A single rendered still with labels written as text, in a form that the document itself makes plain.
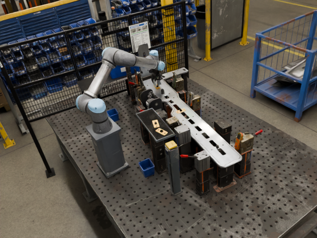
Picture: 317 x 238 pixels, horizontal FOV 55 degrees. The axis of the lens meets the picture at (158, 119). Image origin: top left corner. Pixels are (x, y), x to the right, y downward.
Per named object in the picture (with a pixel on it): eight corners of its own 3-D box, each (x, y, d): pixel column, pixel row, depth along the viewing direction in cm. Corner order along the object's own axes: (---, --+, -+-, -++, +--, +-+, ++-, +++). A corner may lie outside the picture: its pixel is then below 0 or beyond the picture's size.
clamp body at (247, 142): (254, 173, 231) (258, 136, 209) (237, 180, 227) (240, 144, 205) (245, 164, 239) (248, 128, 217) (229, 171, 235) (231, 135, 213)
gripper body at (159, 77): (155, 82, 276) (154, 70, 269) (151, 78, 282) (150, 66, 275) (162, 80, 278) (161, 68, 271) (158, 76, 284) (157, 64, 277)
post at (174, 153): (182, 192, 223) (179, 147, 197) (173, 196, 221) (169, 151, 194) (178, 185, 228) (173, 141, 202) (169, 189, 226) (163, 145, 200)
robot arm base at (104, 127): (97, 137, 221) (95, 126, 215) (89, 127, 231) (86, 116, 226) (116, 128, 227) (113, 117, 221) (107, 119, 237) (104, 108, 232)
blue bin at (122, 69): (140, 71, 311) (138, 60, 303) (111, 79, 304) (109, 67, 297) (135, 65, 324) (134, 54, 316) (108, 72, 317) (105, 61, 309)
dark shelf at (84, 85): (165, 67, 320) (164, 64, 318) (82, 93, 293) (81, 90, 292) (156, 59, 336) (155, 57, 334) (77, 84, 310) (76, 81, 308)
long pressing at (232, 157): (247, 157, 204) (247, 156, 203) (220, 170, 198) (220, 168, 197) (159, 76, 308) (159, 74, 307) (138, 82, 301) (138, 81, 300)
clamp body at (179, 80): (187, 109, 306) (186, 79, 286) (178, 113, 303) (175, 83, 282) (183, 105, 313) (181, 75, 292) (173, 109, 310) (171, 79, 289)
